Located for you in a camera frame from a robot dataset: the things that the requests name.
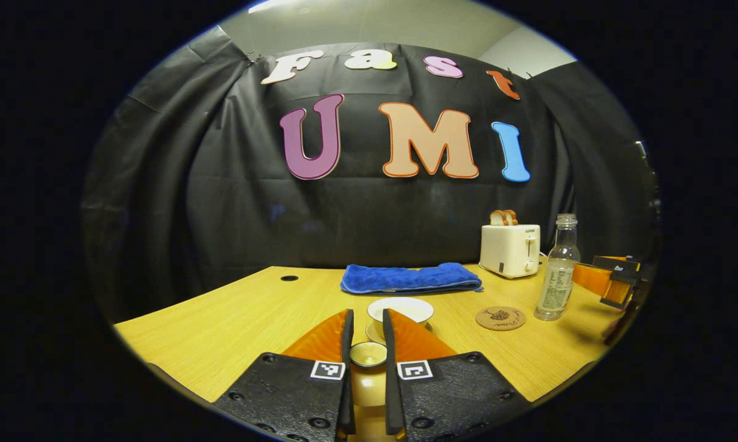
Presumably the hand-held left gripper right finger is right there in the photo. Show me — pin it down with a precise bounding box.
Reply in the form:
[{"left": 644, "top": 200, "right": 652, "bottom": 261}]
[{"left": 383, "top": 308, "right": 532, "bottom": 442}]

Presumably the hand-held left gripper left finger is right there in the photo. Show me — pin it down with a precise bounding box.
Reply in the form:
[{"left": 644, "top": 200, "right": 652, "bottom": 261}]
[{"left": 212, "top": 309, "right": 356, "bottom": 442}]

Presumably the clear water bottle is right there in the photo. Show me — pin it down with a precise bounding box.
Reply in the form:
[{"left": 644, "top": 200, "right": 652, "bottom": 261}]
[{"left": 534, "top": 214, "right": 581, "bottom": 322}]

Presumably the beige teacup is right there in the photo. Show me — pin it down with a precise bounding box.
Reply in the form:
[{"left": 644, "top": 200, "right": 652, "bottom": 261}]
[{"left": 367, "top": 297, "right": 435, "bottom": 327}]

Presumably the round cork coaster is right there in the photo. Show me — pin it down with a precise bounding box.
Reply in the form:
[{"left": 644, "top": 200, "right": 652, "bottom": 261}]
[{"left": 475, "top": 306, "right": 527, "bottom": 332}]

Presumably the beige saucer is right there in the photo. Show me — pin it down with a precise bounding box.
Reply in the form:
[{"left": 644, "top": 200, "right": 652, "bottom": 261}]
[{"left": 365, "top": 319, "right": 434, "bottom": 346}]

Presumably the white toaster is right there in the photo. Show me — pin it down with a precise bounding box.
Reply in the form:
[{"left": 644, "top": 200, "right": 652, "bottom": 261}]
[{"left": 480, "top": 223, "right": 542, "bottom": 279}]

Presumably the blue towel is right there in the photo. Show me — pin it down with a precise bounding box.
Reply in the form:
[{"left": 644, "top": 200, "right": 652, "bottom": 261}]
[{"left": 340, "top": 263, "right": 484, "bottom": 295}]

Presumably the black backdrop cloth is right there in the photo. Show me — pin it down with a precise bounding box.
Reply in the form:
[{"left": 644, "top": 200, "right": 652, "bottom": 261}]
[{"left": 80, "top": 26, "right": 661, "bottom": 323}]

